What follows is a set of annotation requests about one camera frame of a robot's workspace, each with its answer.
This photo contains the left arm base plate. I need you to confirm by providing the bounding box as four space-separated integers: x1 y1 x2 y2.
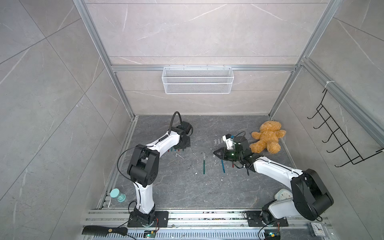
127 211 169 228

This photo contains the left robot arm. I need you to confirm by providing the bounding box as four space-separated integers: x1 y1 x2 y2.
117 111 193 227

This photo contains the small white clock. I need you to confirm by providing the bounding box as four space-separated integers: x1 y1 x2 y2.
309 223 326 238

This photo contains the white wire mesh basket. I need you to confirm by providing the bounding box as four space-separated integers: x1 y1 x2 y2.
162 67 234 95

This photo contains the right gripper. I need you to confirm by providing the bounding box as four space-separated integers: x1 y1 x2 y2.
214 147 243 163

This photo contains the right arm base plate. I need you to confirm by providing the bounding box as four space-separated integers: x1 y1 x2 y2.
243 211 289 227

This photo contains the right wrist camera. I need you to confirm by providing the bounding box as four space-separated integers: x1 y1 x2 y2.
222 134 235 150

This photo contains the black wire hook rack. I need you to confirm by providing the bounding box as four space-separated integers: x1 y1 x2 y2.
307 89 384 168

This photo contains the teal sand timer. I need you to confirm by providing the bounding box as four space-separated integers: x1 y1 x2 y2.
110 188 126 203

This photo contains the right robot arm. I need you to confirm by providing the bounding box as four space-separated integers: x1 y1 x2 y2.
214 134 334 225

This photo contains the brown teddy bear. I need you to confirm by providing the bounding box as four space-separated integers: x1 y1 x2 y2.
250 121 287 154

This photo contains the aluminium mounting rail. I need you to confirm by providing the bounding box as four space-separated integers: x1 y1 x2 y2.
81 209 338 240

